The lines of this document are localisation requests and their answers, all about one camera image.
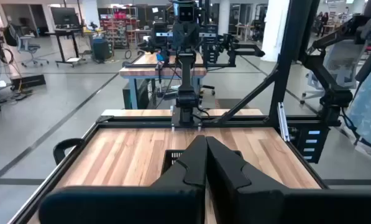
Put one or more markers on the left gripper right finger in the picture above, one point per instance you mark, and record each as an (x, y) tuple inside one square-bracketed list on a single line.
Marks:
[(250, 202)]

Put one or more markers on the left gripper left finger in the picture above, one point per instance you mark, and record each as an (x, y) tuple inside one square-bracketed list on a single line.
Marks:
[(172, 202)]

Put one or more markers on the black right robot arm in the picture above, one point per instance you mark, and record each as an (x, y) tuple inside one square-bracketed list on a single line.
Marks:
[(185, 77)]

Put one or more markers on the wooden table with blue legs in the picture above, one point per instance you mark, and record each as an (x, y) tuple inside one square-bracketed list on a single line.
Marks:
[(148, 70)]

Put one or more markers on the red parts shelf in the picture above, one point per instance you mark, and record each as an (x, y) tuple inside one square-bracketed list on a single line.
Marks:
[(117, 28)]

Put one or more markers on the black control box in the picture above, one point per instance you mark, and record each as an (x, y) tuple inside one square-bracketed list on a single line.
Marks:
[(309, 146)]

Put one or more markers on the blue bin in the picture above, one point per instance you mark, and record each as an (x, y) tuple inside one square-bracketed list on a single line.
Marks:
[(101, 49)]

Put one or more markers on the black standing desk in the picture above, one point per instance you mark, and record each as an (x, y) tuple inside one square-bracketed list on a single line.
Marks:
[(65, 31)]

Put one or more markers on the black desk monitor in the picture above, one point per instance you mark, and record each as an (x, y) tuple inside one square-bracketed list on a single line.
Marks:
[(64, 17)]

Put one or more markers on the white office chair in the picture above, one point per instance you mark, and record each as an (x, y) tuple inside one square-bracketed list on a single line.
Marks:
[(340, 62)]

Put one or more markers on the grey office chair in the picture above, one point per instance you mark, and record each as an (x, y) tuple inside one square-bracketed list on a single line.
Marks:
[(28, 49)]

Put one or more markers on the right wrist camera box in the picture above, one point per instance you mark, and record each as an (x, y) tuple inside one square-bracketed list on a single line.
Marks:
[(186, 13)]

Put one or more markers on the silver aluminium bracket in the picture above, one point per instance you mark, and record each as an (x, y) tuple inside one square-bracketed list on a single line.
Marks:
[(283, 121)]

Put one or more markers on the black aluminium table frame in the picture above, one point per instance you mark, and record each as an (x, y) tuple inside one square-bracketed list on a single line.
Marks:
[(135, 123)]

